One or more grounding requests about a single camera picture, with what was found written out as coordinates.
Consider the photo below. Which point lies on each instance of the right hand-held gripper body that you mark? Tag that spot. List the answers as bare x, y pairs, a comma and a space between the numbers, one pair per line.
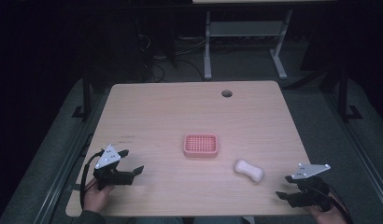
309, 189

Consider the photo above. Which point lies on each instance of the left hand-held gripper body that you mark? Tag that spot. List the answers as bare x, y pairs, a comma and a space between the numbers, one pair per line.
108, 157

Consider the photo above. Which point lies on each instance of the white soap bar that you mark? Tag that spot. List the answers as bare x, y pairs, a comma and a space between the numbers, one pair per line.
248, 170

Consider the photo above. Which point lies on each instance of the pink soap dish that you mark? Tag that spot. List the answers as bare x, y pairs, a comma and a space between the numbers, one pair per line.
201, 145

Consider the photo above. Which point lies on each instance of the person's right hand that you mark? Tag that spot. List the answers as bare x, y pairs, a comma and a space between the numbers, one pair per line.
328, 217

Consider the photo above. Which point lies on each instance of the person's left hand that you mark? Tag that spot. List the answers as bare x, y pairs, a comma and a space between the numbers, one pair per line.
96, 197

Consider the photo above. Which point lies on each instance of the black metal stand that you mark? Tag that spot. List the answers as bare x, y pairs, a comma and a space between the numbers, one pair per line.
343, 93
86, 93

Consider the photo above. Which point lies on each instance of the grey metal floor rail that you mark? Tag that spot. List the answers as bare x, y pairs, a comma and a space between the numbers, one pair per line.
60, 183
359, 149

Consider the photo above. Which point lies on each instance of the white metal desk frame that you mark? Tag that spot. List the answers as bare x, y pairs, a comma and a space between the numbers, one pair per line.
242, 28

